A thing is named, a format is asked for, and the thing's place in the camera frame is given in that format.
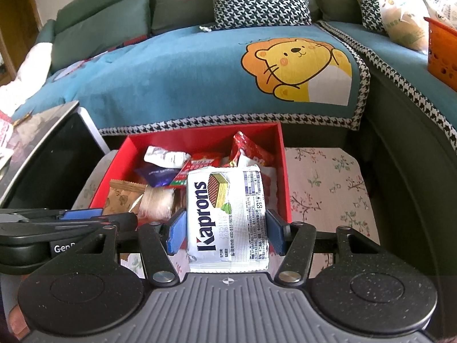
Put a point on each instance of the clear-wrapped white pastry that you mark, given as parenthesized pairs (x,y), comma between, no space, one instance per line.
(156,205)

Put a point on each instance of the white Kaprons wafer packet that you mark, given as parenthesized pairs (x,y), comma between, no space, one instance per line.
(226,220)

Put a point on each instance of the person's left hand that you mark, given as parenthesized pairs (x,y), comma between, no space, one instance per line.
(17,324)

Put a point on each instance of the orange plastic basket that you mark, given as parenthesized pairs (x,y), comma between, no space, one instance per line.
(442,52)

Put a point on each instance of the dark blue wafer packet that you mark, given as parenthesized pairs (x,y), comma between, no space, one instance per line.
(157,176)

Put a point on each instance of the blue lion sofa blanket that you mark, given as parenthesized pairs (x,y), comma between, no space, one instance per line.
(189,77)

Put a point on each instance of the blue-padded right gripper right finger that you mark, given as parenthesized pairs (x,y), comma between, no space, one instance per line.
(295,243)

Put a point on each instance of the floral tablecloth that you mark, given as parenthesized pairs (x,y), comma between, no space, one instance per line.
(326,190)

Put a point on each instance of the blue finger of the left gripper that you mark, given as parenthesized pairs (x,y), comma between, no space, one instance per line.
(82,214)

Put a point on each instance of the white long snack packet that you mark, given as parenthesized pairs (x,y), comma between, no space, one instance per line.
(164,158)

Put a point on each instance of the green sofa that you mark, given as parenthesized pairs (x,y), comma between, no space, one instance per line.
(406,140)

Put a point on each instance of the red Trolli candy bag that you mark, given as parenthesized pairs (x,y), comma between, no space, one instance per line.
(245,152)

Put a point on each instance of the black glossy appliance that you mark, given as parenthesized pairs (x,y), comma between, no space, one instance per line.
(54,152)

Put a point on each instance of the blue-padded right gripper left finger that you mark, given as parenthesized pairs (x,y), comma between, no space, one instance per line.
(157,242)

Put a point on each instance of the brown biscuit packet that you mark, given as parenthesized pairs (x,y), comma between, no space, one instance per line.
(123,197)

